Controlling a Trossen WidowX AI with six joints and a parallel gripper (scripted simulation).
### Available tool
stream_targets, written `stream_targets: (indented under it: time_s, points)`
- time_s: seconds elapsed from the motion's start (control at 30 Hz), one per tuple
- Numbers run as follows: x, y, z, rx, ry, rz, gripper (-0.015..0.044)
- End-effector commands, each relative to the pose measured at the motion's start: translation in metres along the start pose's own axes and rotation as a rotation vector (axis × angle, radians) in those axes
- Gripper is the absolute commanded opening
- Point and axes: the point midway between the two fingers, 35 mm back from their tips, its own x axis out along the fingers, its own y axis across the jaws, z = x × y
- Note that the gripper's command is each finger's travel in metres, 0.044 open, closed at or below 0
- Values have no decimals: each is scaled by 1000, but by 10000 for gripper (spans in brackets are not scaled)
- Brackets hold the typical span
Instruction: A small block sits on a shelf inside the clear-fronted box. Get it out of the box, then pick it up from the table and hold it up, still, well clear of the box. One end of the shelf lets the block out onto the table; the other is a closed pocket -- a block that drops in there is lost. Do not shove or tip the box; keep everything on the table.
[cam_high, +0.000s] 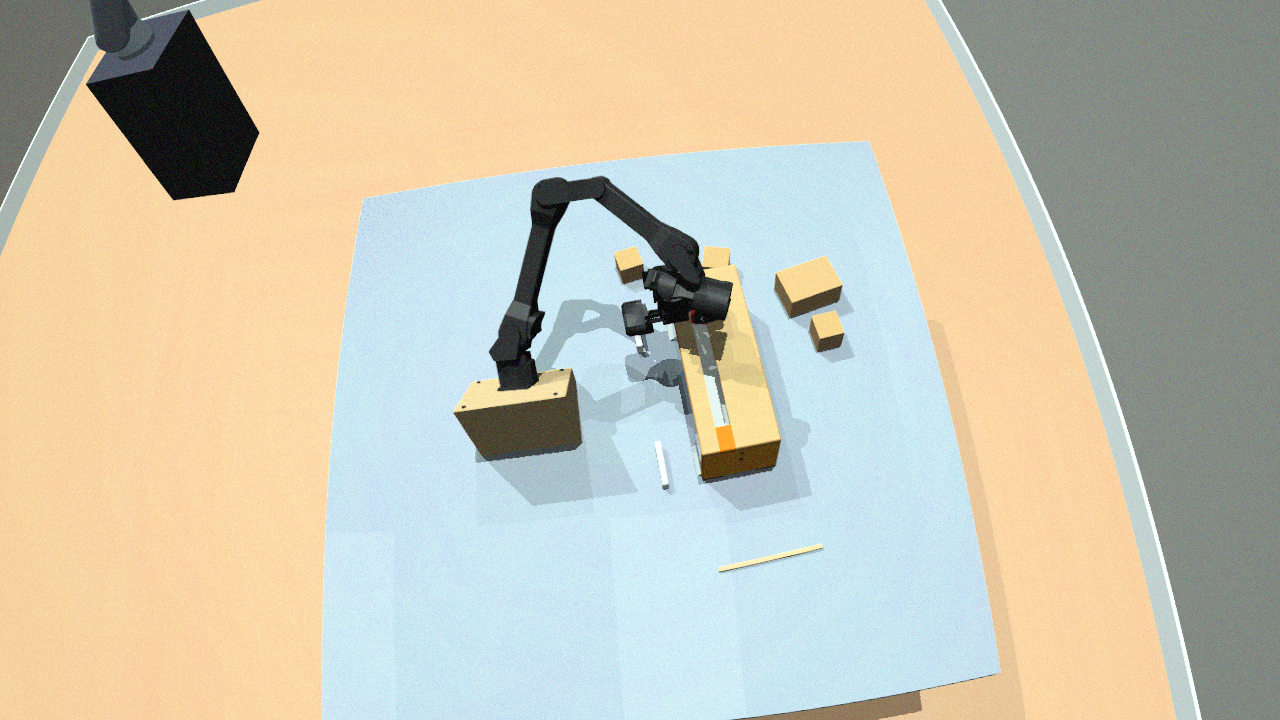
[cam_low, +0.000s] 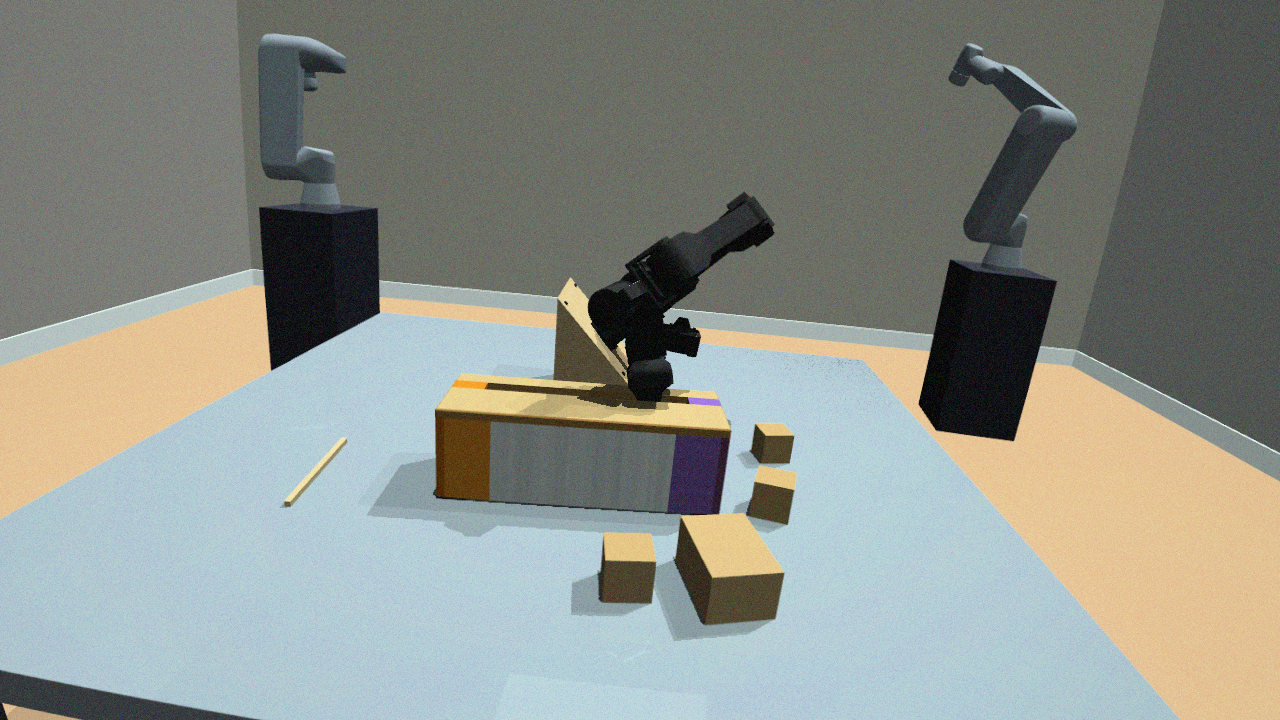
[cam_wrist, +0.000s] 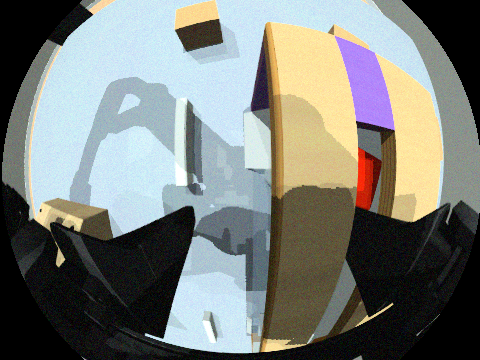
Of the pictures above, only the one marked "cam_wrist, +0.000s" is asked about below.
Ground small red block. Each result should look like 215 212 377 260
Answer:
355 147 381 211

